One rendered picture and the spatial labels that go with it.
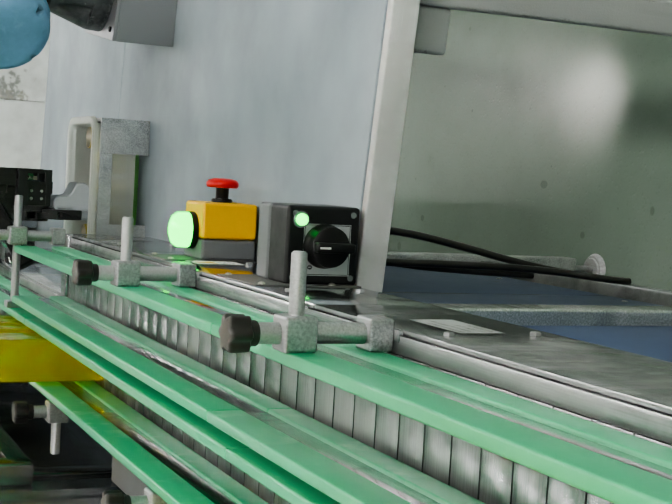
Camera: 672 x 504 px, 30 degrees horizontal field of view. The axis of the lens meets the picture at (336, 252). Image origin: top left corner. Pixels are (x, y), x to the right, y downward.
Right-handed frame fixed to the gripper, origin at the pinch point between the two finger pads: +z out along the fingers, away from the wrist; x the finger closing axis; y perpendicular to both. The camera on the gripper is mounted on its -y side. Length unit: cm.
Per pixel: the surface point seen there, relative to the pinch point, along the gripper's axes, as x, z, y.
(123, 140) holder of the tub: -7.7, 1.3, 12.4
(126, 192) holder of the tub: -7.5, 2.2, 4.3
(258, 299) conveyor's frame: -90, -7, -3
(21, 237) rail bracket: -12.0, -14.6, -3.0
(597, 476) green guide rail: -154, -16, -4
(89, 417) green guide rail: -57, -15, -21
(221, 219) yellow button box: -57, 0, 3
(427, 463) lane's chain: -124, -7, -11
